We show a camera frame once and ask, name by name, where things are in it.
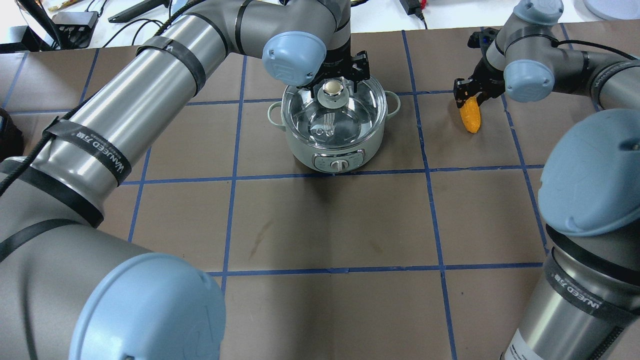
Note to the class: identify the yellow corn cob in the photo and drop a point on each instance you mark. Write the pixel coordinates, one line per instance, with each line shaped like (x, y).
(471, 115)

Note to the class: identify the pale green electric pot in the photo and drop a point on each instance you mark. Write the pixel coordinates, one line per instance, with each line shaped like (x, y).
(331, 161)

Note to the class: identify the black power adapter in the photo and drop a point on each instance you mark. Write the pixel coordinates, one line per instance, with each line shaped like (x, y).
(414, 8)

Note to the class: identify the black bar tool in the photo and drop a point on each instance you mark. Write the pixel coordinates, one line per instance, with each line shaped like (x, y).
(139, 9)

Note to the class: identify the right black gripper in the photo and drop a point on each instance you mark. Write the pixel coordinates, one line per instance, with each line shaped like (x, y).
(489, 76)

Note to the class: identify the glass pot lid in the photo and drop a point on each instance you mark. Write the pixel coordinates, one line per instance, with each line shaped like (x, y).
(337, 118)

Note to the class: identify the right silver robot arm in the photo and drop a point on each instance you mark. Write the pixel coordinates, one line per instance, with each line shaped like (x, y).
(588, 294)

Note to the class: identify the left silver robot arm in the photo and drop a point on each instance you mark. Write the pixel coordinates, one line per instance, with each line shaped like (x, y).
(72, 292)

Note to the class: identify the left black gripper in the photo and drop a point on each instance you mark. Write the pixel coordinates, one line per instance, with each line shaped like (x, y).
(359, 65)

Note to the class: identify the light blue plate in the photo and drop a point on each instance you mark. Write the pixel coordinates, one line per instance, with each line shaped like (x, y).
(614, 9)

